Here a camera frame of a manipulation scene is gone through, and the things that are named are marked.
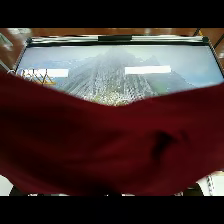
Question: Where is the dark red T-shirt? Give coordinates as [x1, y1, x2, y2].
[0, 69, 224, 197]

